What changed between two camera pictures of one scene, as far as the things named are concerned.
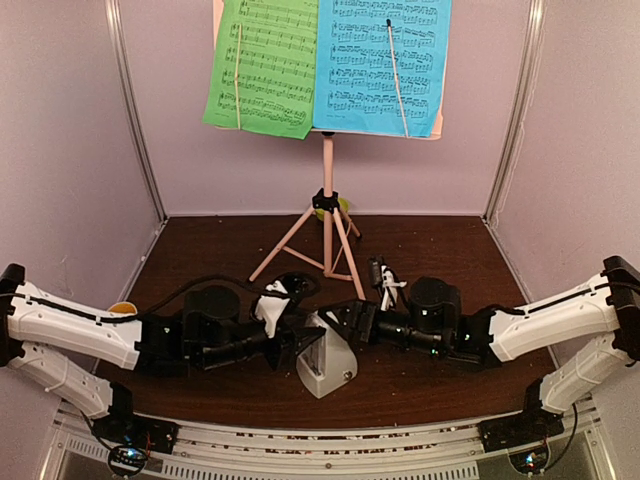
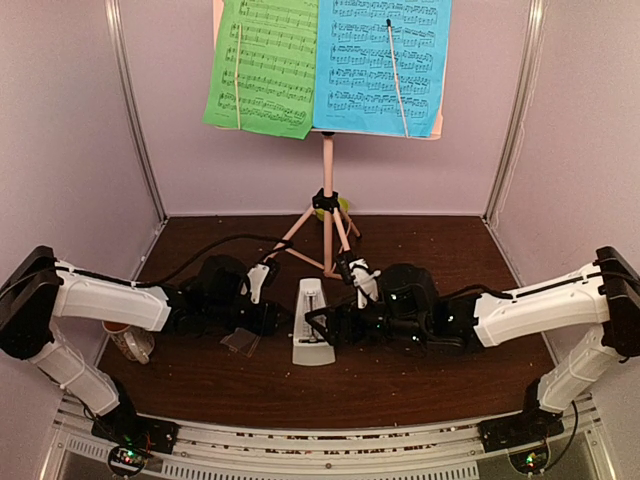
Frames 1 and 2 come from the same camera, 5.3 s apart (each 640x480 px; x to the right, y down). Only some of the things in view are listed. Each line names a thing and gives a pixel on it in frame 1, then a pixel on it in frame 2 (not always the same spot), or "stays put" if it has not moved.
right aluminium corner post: x=510 y=152 stays put
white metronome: x=329 y=361 -> x=310 y=347
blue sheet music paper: x=356 y=85 stays put
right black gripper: x=353 y=317 stays put
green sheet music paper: x=276 y=67 stays put
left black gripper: x=289 y=344 -> x=264 y=325
